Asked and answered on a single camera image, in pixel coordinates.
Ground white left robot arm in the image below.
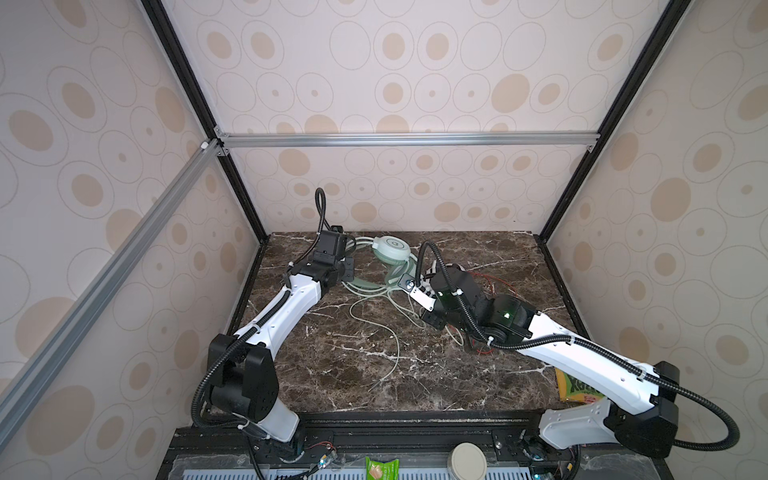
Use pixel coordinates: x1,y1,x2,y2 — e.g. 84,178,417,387
191,256,355,443

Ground green snack packet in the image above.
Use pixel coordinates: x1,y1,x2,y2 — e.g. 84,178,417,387
365,457,400,480

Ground black corner frame post right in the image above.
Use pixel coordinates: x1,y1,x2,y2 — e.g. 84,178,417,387
536,0,692,245

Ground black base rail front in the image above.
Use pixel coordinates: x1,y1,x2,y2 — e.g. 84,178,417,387
157,411,672,479

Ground silver aluminium rail left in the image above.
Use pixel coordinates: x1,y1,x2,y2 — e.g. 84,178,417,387
1,139,222,449

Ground silver aluminium rail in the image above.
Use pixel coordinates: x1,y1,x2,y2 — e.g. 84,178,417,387
220,131,600,149
1,139,222,449

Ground white round cap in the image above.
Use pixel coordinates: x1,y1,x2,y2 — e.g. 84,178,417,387
447,442,487,480

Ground black corner frame post left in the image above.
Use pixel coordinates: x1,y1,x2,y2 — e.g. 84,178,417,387
139,0,269,243

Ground white black red-cable headphones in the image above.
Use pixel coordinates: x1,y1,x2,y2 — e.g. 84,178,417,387
470,271,517,356

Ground yellow green snack bag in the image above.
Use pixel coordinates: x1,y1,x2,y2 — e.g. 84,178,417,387
555,369,604,404

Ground silver aluminium rail back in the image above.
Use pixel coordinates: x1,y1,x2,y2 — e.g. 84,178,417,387
220,131,600,149

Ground mint green headphones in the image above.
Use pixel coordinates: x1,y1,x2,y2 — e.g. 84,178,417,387
341,235,464,391

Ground black corner frame post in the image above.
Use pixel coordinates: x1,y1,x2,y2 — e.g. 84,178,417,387
536,0,692,245
139,0,269,243

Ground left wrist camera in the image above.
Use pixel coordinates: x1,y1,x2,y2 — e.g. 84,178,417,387
312,230,348,265

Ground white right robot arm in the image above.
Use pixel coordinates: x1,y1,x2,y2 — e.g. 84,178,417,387
403,265,740,459

